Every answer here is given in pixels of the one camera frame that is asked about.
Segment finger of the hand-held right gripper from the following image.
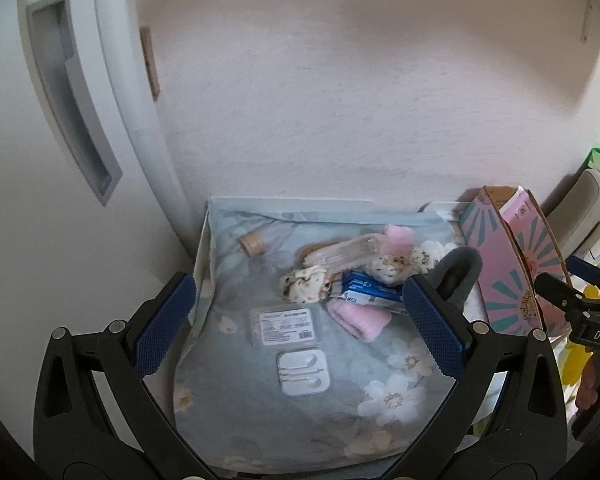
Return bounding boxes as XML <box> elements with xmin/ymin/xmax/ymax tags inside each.
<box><xmin>534</xmin><ymin>272</ymin><xmax>583</xmax><ymax>313</ymax></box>
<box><xmin>564</xmin><ymin>255</ymin><xmax>600</xmax><ymax>301</ymax></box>

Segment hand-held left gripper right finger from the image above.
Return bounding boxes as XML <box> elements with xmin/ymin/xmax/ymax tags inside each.
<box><xmin>385</xmin><ymin>274</ymin><xmax>567</xmax><ymax>480</ymax></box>

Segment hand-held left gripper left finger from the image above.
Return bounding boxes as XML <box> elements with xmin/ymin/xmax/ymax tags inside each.
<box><xmin>32</xmin><ymin>271</ymin><xmax>216</xmax><ymax>480</ymax></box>

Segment pink cardboard box teal rays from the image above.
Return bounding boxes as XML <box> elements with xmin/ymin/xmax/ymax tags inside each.
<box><xmin>460</xmin><ymin>185</ymin><xmax>573</xmax><ymax>336</ymax></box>

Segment cream tissue pack black print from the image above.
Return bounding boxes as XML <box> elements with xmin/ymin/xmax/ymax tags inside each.
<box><xmin>412</xmin><ymin>241</ymin><xmax>488</xmax><ymax>323</ymax></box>

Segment cream floral scrunchie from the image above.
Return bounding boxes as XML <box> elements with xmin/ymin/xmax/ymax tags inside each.
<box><xmin>279</xmin><ymin>265</ymin><xmax>333</xmax><ymax>305</ymax></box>
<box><xmin>371</xmin><ymin>252</ymin><xmax>416</xmax><ymax>283</ymax></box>

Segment pink fuzzy wristband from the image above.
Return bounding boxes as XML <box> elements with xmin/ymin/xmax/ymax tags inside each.
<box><xmin>326</xmin><ymin>296</ymin><xmax>392</xmax><ymax>343</ymax></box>

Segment clear box with white label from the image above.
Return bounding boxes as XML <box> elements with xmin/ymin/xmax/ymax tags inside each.
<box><xmin>249</xmin><ymin>306</ymin><xmax>317</xmax><ymax>348</ymax></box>

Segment brown and white crocheted toy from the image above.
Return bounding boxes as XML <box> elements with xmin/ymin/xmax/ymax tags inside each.
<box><xmin>299</xmin><ymin>241</ymin><xmax>333</xmax><ymax>261</ymax></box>

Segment person's right hand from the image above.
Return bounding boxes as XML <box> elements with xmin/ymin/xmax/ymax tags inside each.
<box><xmin>576</xmin><ymin>354</ymin><xmax>600</xmax><ymax>411</ymax></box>

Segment yellow floral cloth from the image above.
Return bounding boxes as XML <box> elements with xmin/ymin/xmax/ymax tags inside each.
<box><xmin>550</xmin><ymin>280</ymin><xmax>600</xmax><ymax>411</ymax></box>

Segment beige sofa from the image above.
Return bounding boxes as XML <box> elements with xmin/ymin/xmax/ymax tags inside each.
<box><xmin>540</xmin><ymin>167</ymin><xmax>600</xmax><ymax>261</ymax></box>

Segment grey fabric item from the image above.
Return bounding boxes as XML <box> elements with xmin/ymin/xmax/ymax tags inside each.
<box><xmin>427</xmin><ymin>246</ymin><xmax>483</xmax><ymax>311</ymax></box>

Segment blue packet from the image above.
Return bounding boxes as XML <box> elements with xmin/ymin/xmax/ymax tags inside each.
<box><xmin>330</xmin><ymin>269</ymin><xmax>408</xmax><ymax>311</ymax></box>

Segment pink fluffy pompom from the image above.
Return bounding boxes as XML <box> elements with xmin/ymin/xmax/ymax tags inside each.
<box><xmin>380</xmin><ymin>225</ymin><xmax>415</xmax><ymax>261</ymax></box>

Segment clear plastic bottle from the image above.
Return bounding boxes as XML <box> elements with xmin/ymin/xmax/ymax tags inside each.
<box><xmin>302</xmin><ymin>234</ymin><xmax>386</xmax><ymax>268</ymax></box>

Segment blue floral cloth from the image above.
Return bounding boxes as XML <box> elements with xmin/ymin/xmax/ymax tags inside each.
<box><xmin>172</xmin><ymin>197</ymin><xmax>487</xmax><ymax>473</ymax></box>

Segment white earphone case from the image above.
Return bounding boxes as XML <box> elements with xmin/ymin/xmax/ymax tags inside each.
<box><xmin>276</xmin><ymin>347</ymin><xmax>331</xmax><ymax>398</ymax></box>

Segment brown wooden strip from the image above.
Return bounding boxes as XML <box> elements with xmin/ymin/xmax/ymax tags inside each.
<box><xmin>139</xmin><ymin>25</ymin><xmax>161</xmax><ymax>103</ymax></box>

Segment white door with recessed handle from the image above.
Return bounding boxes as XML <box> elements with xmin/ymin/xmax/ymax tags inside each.
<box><xmin>0</xmin><ymin>0</ymin><xmax>201</xmax><ymax>461</ymax></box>

